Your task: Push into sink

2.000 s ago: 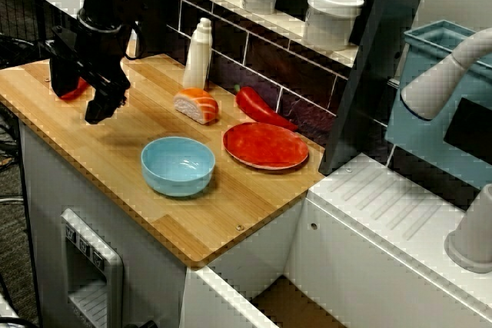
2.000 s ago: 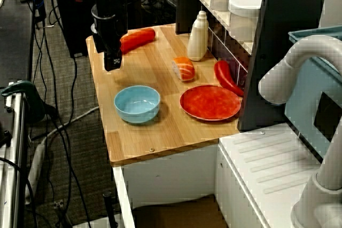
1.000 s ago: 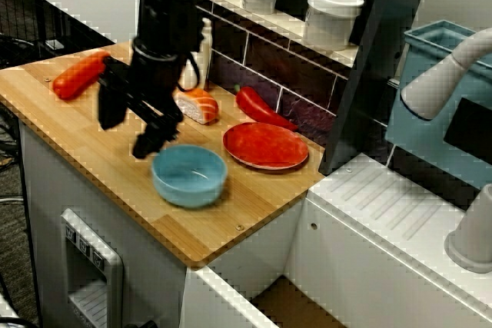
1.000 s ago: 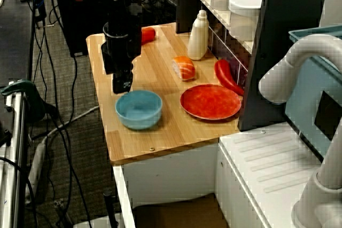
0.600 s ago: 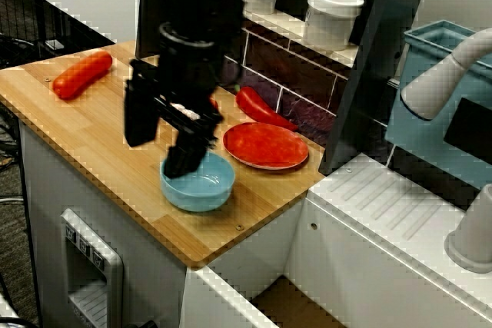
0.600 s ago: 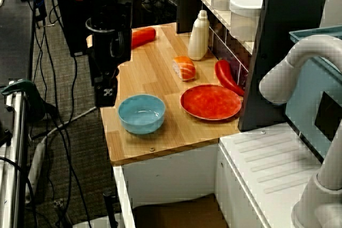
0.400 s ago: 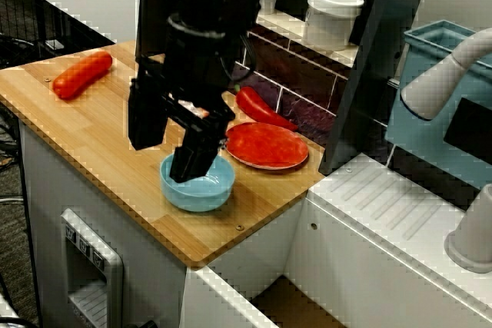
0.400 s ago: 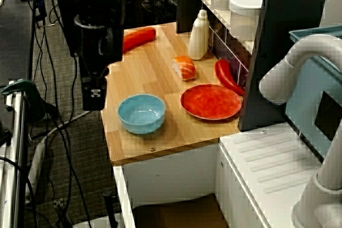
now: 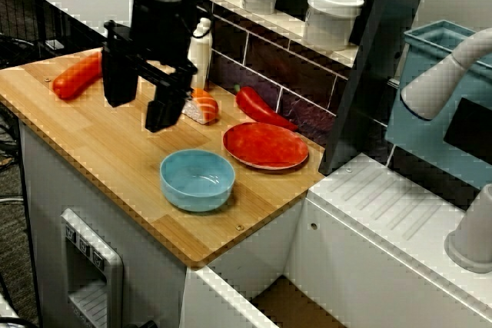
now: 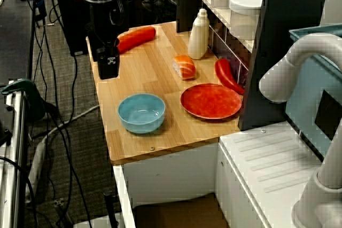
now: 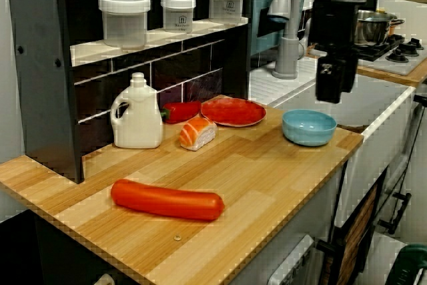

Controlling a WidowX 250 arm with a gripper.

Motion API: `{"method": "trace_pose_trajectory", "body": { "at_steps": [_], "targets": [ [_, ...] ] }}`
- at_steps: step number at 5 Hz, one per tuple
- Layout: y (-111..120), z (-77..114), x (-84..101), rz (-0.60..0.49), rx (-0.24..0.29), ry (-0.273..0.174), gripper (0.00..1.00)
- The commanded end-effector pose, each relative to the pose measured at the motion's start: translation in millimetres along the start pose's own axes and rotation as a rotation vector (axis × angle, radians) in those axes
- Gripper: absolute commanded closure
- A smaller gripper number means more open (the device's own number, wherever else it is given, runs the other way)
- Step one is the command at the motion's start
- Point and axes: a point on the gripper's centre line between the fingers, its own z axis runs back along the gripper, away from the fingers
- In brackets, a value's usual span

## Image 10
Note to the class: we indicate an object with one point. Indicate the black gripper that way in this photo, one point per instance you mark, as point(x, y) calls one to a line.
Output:
point(104, 22)

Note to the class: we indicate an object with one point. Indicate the light blue bowl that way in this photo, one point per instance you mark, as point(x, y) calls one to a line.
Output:
point(141, 113)

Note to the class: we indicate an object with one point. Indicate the white toy sink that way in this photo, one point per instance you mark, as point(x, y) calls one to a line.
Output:
point(253, 164)

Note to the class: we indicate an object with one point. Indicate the orange sausage toy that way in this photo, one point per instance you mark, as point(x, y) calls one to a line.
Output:
point(139, 37)

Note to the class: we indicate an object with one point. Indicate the black computer tower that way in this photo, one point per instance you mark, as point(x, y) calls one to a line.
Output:
point(72, 19)

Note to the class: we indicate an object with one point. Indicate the salmon sushi toy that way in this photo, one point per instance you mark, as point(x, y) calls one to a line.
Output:
point(185, 66)

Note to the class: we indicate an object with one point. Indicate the white detergent bottle toy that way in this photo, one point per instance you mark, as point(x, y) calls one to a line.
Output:
point(198, 38)

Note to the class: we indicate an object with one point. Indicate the red plate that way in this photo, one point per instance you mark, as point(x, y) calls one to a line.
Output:
point(211, 101)

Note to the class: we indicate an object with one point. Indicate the red pepper toy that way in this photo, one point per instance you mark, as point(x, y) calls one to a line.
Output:
point(225, 73)

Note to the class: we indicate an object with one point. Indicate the white power strip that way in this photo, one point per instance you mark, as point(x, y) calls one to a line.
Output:
point(36, 164)

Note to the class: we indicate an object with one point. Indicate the tall printed clear storage jar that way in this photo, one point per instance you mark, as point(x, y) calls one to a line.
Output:
point(244, 14)

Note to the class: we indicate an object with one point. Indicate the black upright rod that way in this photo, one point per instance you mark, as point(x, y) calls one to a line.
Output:
point(110, 209)

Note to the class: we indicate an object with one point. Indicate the dark shelf unit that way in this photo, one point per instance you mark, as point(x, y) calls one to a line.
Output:
point(280, 51)

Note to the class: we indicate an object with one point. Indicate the grey toy faucet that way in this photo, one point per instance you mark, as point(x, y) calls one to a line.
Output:
point(294, 59)

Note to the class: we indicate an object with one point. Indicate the teal plastic bin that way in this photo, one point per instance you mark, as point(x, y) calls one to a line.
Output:
point(307, 100)

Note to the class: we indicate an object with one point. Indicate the silver metal rail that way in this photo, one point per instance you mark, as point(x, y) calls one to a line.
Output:
point(13, 158)

